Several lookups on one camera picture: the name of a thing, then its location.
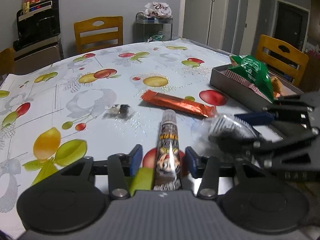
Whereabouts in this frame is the white Dove plastic bag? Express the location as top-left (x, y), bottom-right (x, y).
top-left (144, 0), bottom-right (172, 19)

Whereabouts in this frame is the white printed snack packet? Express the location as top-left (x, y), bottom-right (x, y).
top-left (199, 114), bottom-right (262, 144)

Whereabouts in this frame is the grey cabinet under dispenser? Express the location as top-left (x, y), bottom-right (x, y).
top-left (14, 35), bottom-right (64, 75)

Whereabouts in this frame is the metal rack shelf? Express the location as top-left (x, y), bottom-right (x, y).
top-left (133, 12), bottom-right (173, 42)

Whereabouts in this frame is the black water dispenser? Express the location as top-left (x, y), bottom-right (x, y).
top-left (13, 0), bottom-right (61, 51)

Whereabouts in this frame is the grey snack tray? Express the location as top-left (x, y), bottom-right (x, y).
top-left (209, 63), bottom-right (304, 112)

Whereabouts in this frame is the green snack bag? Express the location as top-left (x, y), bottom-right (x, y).
top-left (226, 55), bottom-right (274, 102)

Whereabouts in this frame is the small dark wrapped candy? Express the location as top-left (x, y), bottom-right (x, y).
top-left (107, 104), bottom-right (133, 119)

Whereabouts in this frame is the orange foil snack bar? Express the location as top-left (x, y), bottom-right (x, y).
top-left (140, 90), bottom-right (217, 118)

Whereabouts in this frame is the yellow peanut snack bag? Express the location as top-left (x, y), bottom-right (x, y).
top-left (270, 76), bottom-right (283, 96)

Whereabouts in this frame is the wooden chair right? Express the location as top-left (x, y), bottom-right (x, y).
top-left (255, 34), bottom-right (309, 87)

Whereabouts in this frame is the fruit pattern tablecloth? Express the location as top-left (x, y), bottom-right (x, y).
top-left (0, 37), bottom-right (286, 239)

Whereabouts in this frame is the brown tiger snack stick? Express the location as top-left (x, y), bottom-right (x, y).
top-left (153, 109), bottom-right (181, 191)

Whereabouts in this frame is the white door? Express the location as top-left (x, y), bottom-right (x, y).
top-left (183, 0), bottom-right (213, 45)

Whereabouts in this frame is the wooden chair left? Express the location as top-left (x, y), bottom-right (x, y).
top-left (0, 48), bottom-right (15, 81)

